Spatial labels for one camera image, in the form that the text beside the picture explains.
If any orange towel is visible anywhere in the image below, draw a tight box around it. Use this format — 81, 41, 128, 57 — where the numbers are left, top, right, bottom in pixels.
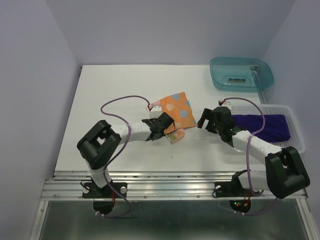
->
150, 92, 197, 144

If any purple towel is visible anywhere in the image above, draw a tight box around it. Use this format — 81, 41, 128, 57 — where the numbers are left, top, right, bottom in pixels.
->
232, 114, 291, 143

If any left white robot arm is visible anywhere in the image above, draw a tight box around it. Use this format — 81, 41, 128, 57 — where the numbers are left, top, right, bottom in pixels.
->
76, 112, 174, 197

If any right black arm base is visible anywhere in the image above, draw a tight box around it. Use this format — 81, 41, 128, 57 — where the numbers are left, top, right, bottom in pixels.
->
212, 170, 267, 215

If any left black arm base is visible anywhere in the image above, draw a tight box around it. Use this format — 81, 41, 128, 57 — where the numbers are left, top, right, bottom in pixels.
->
80, 180, 128, 217

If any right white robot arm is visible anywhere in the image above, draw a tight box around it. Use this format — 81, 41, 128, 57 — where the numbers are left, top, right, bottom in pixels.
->
197, 106, 311, 199

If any blue plastic tub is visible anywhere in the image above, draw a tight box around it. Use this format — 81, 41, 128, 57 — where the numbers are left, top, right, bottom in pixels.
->
209, 57, 274, 93

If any white perforated basket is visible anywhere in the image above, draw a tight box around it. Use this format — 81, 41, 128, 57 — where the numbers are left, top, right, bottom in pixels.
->
231, 104, 306, 154

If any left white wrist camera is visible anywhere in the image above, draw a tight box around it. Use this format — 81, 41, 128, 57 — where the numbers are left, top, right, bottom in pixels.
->
147, 105, 163, 119

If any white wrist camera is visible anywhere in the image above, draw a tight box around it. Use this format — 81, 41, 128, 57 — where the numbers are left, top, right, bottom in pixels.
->
147, 105, 163, 119
218, 99, 232, 109

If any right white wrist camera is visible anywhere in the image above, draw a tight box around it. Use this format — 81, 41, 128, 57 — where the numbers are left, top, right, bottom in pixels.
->
218, 99, 232, 109

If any aluminium mounting rail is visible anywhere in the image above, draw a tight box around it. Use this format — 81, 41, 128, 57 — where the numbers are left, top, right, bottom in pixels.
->
41, 171, 308, 202

